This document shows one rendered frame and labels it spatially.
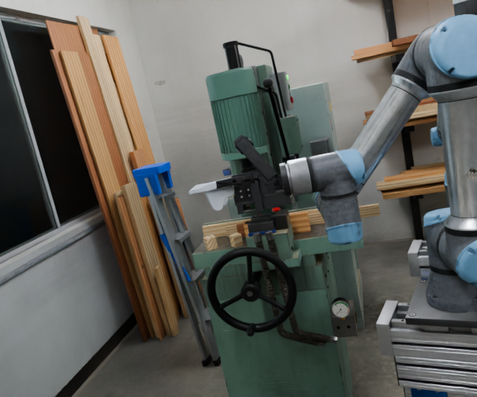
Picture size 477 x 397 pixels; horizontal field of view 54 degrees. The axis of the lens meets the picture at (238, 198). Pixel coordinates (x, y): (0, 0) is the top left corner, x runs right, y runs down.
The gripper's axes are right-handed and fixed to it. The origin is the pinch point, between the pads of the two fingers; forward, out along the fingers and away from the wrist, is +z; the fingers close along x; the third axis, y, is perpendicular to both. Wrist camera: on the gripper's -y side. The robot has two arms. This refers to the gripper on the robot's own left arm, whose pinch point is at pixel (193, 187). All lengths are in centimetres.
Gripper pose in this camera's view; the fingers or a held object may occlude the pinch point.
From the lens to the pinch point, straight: 99.9
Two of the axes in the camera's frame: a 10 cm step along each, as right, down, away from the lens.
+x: 0.8, -0.8, 9.9
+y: 1.9, 9.8, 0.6
